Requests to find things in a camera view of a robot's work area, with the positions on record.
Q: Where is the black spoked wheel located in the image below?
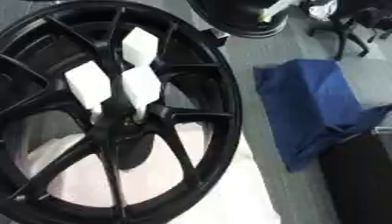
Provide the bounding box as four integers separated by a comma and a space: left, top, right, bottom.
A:
0, 0, 244, 224

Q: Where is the black round wheel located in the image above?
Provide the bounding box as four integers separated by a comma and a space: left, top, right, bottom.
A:
185, 0, 291, 39

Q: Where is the white pin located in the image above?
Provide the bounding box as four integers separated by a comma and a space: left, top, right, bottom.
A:
62, 60, 114, 116

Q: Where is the blue cloth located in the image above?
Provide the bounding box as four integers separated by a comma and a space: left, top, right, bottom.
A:
252, 59, 392, 173

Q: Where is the black cabinet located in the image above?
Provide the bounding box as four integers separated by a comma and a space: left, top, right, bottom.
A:
317, 128, 392, 224

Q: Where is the black office chair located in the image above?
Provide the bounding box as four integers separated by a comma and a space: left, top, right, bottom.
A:
306, 0, 392, 60

